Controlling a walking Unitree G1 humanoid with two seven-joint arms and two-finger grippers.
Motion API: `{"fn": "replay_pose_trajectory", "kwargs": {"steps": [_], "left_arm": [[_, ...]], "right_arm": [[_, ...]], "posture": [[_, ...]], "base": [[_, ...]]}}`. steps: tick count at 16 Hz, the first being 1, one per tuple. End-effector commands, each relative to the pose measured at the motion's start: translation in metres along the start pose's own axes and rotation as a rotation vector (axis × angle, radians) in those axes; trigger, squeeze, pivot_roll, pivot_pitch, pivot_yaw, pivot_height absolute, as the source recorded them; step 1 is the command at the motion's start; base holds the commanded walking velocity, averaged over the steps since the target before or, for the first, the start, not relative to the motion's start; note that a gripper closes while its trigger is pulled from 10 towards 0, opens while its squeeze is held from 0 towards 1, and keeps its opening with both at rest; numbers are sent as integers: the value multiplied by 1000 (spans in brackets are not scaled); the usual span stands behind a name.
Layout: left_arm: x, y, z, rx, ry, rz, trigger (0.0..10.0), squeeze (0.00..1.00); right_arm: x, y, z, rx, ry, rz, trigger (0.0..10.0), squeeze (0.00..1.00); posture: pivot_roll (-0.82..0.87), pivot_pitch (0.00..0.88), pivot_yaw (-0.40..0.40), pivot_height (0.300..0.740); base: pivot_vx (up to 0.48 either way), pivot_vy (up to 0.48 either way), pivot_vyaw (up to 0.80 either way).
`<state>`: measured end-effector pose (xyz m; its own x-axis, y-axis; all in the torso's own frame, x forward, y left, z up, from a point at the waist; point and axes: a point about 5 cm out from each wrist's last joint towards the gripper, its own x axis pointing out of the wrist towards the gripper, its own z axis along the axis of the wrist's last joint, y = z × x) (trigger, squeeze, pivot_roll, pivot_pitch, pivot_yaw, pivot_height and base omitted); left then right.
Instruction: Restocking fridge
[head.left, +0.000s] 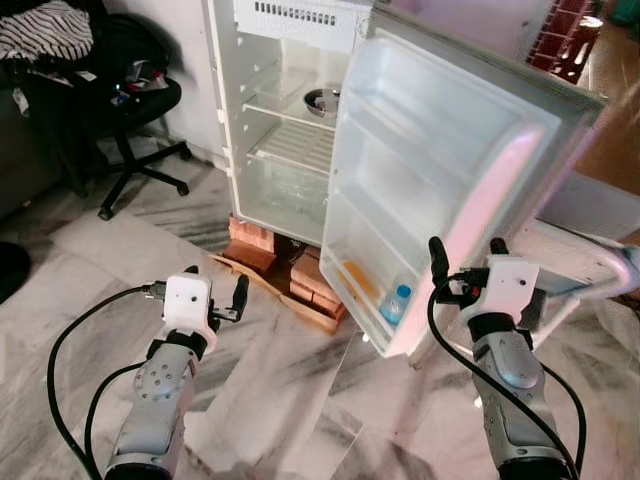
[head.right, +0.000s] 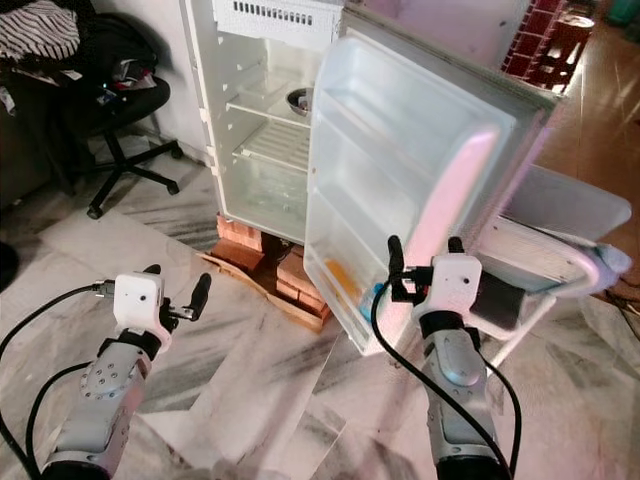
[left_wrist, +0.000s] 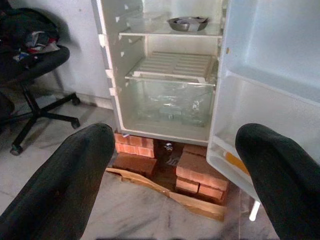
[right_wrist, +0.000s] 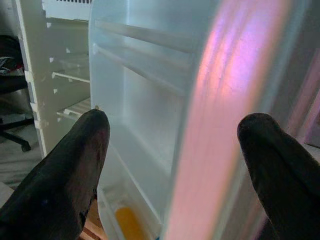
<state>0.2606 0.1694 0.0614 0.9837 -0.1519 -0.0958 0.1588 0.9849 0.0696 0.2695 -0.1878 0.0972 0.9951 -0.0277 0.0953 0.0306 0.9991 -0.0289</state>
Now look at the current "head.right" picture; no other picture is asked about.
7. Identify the white fridge cabinet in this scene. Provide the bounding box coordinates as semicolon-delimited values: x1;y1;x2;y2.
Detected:
181;0;348;245

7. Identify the white fridge door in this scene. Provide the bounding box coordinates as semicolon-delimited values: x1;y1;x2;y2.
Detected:
301;10;562;357

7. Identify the short black left arm cable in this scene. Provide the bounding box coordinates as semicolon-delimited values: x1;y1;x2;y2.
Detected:
24;358;102;473

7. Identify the white freezer compartment flap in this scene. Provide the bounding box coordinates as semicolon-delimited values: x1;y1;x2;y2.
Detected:
212;0;347;43

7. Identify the short black arm cable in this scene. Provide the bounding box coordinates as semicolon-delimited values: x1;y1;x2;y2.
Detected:
24;358;102;473
493;364;524;473

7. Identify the white wire fridge shelf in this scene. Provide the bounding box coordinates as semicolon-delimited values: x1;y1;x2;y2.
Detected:
234;119;312;174

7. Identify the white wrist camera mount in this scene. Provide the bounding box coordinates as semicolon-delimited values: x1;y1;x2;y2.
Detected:
111;271;168;347
426;252;484;320

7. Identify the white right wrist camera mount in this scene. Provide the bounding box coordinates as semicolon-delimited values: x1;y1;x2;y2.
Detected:
426;252;484;320

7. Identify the red brick stack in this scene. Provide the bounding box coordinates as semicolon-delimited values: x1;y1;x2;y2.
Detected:
214;212;262;267
274;246;327;322

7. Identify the red plastic crate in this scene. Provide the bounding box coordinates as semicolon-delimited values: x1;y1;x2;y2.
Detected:
499;0;597;92

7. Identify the short black right arm cable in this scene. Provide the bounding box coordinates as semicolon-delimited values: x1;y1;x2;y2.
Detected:
493;364;524;473

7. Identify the black white striped cloth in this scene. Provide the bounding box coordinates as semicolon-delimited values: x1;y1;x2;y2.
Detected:
0;0;82;62

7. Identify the orange squeeze bottle white cap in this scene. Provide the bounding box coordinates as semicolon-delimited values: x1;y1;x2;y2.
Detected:
321;257;362;302

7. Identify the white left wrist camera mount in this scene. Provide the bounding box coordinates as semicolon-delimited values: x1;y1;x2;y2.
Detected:
111;271;168;347

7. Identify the black office chair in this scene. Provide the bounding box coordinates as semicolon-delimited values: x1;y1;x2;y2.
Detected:
12;14;187;221

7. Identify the clear glass fridge shelf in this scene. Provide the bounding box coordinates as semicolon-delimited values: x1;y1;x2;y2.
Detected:
227;68;312;130

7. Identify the blue capped translucent bottle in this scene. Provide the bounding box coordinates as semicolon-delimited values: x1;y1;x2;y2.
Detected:
357;281;387;322

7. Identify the black round object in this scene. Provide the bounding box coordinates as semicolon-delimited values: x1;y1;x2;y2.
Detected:
0;244;18;293

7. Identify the steel bowl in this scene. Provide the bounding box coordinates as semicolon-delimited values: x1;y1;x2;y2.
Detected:
286;87;317;117

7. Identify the wooden board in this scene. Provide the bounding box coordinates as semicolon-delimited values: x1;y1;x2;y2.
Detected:
197;249;327;334

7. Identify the long black left arm cable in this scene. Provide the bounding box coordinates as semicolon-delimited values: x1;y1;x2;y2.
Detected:
0;282;117;480

